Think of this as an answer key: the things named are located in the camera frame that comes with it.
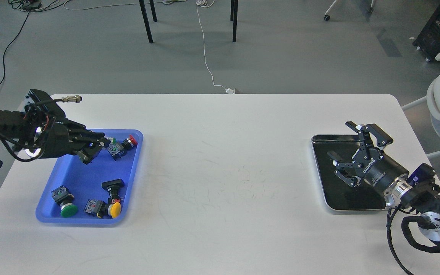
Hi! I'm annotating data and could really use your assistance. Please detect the black push button switch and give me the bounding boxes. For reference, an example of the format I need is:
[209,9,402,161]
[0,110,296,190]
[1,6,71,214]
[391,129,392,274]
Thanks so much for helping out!
[101,179,125,199]

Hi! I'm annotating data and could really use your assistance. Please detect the small green button switch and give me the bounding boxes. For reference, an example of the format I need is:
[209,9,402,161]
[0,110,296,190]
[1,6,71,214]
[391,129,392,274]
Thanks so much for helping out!
[106,136,127,160]

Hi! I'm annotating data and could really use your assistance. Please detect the black table legs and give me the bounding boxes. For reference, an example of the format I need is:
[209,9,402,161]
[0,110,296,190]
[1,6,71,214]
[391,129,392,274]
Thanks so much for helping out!
[139,0,239,44]

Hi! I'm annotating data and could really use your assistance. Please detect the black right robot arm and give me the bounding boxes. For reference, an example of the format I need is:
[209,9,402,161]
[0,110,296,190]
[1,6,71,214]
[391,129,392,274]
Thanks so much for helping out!
[328,121,440,274]

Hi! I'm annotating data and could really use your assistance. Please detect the black equipment case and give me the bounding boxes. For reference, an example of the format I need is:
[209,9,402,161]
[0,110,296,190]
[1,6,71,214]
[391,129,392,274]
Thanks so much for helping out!
[412,4,440,62]

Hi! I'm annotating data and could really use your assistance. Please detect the metal tray with black mat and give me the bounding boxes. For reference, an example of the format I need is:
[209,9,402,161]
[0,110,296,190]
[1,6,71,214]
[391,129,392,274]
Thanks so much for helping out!
[311,134,395,212]

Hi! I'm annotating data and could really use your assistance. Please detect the green push button switch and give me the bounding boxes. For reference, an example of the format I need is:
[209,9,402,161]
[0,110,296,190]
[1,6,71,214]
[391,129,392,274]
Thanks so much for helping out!
[51,186,78,218]

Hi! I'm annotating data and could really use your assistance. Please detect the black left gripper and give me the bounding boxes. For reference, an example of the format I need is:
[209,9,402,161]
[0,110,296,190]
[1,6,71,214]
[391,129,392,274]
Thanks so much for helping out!
[34,123,111,164]

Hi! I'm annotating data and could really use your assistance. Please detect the black cable on floor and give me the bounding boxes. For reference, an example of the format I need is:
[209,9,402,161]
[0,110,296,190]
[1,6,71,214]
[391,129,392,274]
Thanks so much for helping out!
[0,0,64,145]

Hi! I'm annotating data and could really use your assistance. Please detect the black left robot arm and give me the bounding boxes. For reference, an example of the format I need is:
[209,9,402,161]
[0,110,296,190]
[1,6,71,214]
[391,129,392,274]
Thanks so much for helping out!
[0,89,110,168]

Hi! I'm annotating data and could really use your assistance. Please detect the yellow push button switch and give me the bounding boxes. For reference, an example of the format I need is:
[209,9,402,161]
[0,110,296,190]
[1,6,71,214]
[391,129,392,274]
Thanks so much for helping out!
[84,199,121,218]

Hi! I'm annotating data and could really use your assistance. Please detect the blue plastic tray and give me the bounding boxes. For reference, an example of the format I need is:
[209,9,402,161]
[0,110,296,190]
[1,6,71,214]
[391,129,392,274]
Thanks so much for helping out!
[36,129,144,226]

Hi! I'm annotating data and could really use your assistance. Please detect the red push button switch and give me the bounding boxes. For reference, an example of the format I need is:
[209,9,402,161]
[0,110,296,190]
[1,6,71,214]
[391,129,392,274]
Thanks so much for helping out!
[121,134,138,151]

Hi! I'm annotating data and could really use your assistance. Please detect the white chair base with caster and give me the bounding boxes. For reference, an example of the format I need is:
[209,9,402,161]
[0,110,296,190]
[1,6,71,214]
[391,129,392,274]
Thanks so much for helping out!
[323,0,378,21]

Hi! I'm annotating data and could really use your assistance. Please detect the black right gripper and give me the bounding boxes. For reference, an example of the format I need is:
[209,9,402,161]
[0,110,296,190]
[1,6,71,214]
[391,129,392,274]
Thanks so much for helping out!
[327,121,409,196]

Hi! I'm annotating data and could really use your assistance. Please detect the white cable on floor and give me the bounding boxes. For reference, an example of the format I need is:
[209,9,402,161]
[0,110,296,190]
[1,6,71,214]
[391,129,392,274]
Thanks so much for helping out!
[196,0,236,94]

